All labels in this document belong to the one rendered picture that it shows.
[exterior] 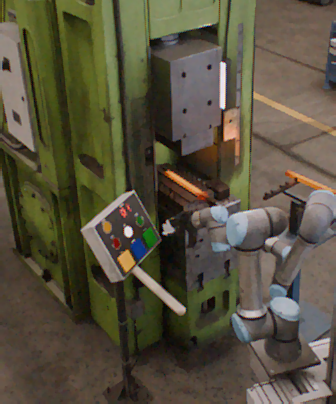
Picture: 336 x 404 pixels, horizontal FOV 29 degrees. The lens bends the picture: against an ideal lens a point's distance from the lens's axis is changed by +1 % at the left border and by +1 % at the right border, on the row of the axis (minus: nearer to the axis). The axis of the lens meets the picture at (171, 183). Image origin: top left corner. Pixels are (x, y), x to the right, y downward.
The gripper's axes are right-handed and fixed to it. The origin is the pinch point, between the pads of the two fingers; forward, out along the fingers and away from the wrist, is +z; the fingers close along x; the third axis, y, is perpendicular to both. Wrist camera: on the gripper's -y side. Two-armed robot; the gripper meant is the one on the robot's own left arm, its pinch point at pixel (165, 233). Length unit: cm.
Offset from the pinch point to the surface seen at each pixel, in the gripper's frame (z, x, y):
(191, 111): -15, -41, 41
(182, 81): -22, -37, 56
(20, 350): 136, 10, -43
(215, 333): 48, -48, -88
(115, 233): 10.3, 17.4, 13.0
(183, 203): 13.5, -37.6, -1.4
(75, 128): 47, -30, 57
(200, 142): -8, -46, 24
